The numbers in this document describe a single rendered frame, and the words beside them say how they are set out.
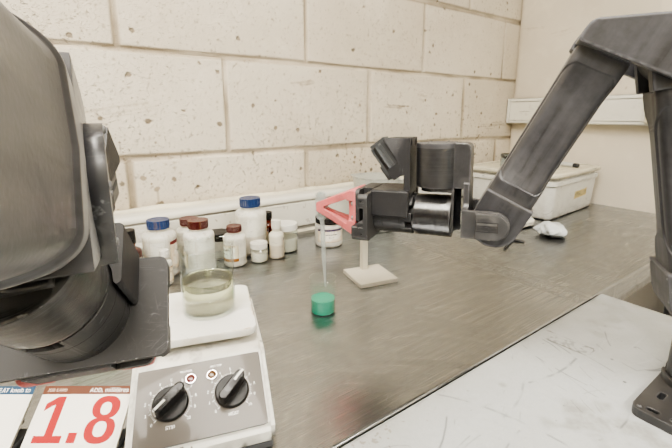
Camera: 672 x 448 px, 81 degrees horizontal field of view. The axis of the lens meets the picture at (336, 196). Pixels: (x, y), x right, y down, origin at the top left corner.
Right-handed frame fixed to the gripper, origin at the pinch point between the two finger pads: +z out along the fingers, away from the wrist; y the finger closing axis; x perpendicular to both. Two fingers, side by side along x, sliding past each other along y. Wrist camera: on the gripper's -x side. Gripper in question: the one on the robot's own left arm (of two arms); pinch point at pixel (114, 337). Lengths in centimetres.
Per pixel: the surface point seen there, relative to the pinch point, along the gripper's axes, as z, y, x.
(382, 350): 16.6, -29.1, 3.8
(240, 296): 14.2, -11.0, -5.6
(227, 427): 6.0, -8.4, 8.4
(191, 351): 9.4, -5.3, 0.7
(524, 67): 54, -131, -92
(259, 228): 45, -18, -28
